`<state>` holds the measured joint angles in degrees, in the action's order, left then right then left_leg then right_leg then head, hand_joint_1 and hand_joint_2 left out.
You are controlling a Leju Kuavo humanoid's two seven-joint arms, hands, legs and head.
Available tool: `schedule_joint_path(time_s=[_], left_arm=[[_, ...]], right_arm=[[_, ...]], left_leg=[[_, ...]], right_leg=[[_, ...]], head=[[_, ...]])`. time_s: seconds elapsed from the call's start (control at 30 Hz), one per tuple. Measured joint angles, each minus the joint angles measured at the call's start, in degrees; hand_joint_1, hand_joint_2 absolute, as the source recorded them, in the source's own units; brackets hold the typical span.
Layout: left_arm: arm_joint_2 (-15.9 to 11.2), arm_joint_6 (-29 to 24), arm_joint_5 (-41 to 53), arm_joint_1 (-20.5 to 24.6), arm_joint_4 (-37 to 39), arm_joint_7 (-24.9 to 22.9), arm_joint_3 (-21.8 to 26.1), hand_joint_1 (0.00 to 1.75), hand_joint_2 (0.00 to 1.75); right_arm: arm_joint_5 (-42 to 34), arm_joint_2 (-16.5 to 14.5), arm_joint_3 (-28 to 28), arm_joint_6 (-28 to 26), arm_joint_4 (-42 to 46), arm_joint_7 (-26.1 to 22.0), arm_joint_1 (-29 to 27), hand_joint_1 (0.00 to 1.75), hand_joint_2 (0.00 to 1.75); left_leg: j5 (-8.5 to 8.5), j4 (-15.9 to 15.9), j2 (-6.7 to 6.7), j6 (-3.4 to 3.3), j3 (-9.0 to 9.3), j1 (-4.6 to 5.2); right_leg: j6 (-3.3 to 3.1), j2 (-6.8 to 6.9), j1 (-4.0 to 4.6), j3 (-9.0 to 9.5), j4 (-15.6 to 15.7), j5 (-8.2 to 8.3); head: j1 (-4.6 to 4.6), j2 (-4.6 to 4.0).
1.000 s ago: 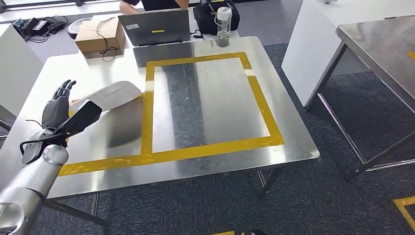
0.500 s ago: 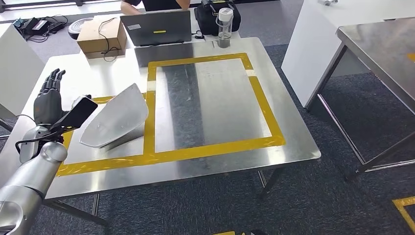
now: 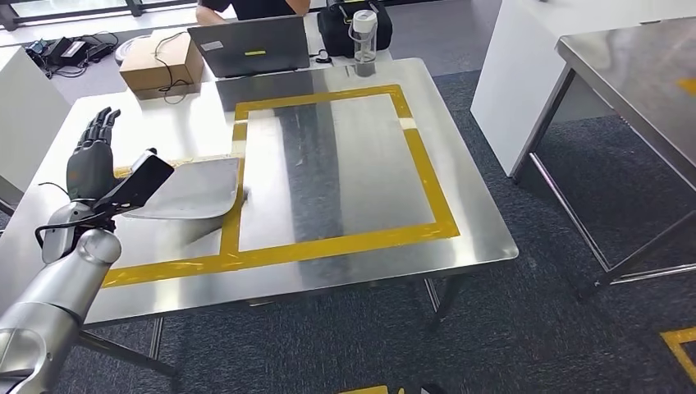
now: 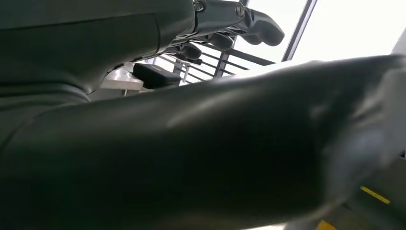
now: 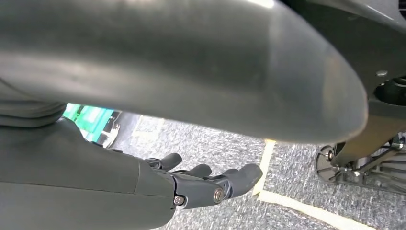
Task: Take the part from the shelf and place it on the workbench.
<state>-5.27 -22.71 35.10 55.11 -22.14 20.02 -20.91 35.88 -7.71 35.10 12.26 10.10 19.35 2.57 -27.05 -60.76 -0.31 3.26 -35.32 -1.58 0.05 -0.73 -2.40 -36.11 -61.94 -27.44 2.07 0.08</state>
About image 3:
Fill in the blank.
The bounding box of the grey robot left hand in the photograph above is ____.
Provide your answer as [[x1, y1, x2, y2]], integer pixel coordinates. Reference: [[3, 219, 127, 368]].
[[66, 107, 158, 204]]

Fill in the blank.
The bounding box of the white curved plastic panel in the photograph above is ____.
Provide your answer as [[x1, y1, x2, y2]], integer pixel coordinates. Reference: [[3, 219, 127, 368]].
[[121, 156, 243, 222]]

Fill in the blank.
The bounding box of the stainless steel workbench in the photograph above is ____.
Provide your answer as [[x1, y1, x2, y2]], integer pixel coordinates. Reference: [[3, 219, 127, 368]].
[[511, 16, 696, 303], [0, 57, 520, 382]]

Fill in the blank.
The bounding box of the white partition panel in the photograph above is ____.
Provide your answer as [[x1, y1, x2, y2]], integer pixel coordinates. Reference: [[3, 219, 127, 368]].
[[0, 46, 73, 197], [469, 0, 696, 178]]

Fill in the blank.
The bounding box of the black power adapter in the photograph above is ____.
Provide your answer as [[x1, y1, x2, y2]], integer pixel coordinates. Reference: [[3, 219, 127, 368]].
[[43, 36, 89, 67], [84, 42, 117, 63]]

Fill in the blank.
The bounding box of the black round device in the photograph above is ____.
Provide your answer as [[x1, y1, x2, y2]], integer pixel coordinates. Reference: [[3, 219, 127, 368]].
[[114, 34, 150, 66]]

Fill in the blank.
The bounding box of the brown cardboard box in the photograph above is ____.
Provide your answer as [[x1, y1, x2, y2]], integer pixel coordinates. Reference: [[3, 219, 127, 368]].
[[118, 30, 206, 102]]

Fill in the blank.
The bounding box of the dark grey laptop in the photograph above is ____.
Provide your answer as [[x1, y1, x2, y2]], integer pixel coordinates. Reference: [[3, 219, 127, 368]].
[[187, 15, 312, 79]]

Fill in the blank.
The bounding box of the person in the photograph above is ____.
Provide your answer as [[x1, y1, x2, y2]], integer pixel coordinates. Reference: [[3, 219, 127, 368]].
[[195, 0, 312, 26]]

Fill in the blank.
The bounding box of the black bag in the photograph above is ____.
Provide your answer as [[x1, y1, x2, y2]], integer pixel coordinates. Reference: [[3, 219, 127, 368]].
[[317, 0, 394, 59]]

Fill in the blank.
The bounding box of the clear water bottle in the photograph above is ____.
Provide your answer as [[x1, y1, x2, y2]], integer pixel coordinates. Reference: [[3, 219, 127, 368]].
[[347, 9, 379, 78]]

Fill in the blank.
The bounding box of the yellow floor tape square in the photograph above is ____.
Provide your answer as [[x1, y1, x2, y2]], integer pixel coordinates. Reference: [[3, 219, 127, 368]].
[[659, 326, 696, 384], [337, 384, 406, 394]]

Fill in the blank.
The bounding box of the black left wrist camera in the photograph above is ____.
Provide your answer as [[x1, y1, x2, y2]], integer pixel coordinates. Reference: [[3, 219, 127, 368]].
[[92, 152, 176, 216]]

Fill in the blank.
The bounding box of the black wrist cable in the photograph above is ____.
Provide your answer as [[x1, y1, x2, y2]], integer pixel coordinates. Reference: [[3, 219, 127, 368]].
[[34, 181, 118, 251]]

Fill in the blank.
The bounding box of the thin black cable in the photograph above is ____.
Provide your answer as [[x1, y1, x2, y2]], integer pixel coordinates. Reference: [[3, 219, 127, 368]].
[[153, 30, 198, 105]]

